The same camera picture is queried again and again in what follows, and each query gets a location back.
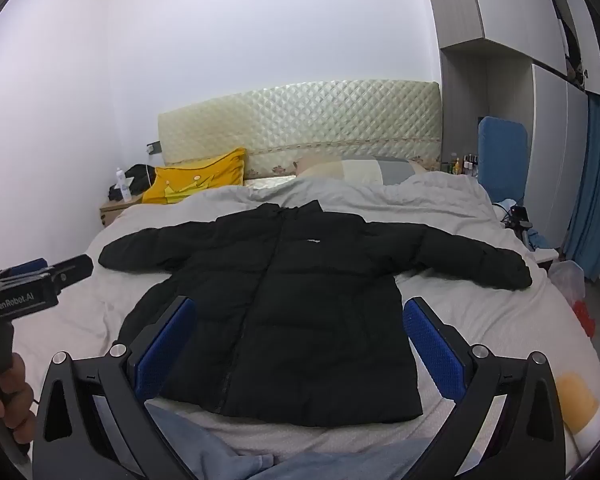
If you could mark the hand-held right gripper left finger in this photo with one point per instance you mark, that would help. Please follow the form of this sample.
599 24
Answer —
166 345

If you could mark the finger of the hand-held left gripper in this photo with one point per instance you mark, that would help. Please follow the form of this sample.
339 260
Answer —
72 270
32 264

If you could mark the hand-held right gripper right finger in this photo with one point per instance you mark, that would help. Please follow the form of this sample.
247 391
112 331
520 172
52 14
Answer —
432 347

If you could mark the black puffer jacket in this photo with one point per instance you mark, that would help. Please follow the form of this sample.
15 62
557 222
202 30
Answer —
300 300

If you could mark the person's left hand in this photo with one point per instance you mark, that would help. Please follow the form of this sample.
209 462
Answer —
7 400

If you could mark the wooden nightstand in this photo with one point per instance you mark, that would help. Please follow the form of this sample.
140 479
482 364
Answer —
111 210

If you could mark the white plastic bottle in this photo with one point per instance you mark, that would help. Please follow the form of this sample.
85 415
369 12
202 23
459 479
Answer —
124 186

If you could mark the black bag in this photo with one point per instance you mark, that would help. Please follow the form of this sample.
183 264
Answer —
142 177

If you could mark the light grey duvet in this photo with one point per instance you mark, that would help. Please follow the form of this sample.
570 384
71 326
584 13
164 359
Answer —
445 200

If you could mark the clear plastic bag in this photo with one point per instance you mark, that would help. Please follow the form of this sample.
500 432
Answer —
566 280

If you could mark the light blue cloth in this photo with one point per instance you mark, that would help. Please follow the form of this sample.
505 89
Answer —
539 241

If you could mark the yellow pillow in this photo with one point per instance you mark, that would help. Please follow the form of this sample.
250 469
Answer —
195 177

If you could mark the orange and white cushion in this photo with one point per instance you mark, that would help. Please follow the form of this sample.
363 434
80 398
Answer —
577 400

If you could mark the red packet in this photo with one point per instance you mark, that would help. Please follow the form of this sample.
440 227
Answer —
585 317

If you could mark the grey blue cloth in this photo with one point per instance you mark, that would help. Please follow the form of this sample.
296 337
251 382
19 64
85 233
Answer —
330 465

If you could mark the row of small bottles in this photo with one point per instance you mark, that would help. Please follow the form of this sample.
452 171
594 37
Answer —
462 165

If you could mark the striped grey cream pillow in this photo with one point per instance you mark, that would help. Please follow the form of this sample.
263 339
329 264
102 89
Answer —
360 169

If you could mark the blue padded chair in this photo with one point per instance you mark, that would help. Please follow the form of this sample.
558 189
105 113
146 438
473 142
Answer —
502 160

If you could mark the blue curtain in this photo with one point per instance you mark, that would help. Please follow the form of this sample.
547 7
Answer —
587 185

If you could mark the cream quilted headboard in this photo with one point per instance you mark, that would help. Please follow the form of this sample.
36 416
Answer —
300 120

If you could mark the white wardrobe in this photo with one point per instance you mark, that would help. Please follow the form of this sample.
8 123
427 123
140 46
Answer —
510 20

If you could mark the wall socket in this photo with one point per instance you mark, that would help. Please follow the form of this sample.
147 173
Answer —
153 148

